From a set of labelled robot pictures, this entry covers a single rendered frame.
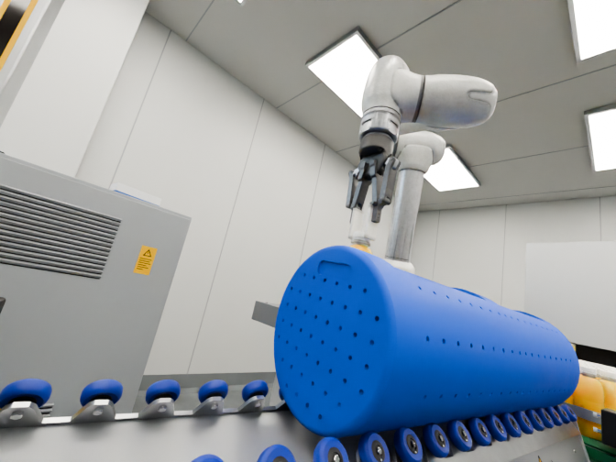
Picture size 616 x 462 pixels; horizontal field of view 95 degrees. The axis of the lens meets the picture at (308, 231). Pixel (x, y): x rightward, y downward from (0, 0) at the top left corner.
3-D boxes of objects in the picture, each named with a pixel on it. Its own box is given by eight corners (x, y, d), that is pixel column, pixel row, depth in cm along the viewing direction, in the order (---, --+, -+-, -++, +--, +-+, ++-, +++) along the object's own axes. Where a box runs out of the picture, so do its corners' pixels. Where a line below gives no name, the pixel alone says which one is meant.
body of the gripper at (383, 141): (352, 139, 67) (346, 175, 65) (381, 126, 60) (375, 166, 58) (373, 153, 71) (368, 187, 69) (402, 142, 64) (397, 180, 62)
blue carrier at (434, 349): (257, 380, 55) (294, 240, 59) (469, 381, 103) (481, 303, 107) (364, 497, 31) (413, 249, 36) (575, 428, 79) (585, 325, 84)
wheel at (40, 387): (6, 374, 32) (-3, 391, 30) (58, 375, 34) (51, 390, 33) (0, 398, 33) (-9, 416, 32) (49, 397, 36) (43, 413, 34)
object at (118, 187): (105, 196, 160) (111, 184, 161) (149, 211, 177) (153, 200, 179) (113, 194, 152) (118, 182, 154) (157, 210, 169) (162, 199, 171)
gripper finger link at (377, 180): (379, 167, 65) (385, 164, 64) (381, 211, 60) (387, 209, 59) (368, 160, 63) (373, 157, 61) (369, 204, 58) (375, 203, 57)
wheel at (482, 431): (462, 419, 54) (471, 416, 53) (473, 417, 56) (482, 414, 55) (476, 448, 51) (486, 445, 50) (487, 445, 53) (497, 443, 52)
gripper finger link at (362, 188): (366, 160, 63) (362, 161, 64) (351, 208, 63) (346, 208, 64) (378, 168, 65) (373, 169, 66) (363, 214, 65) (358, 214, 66)
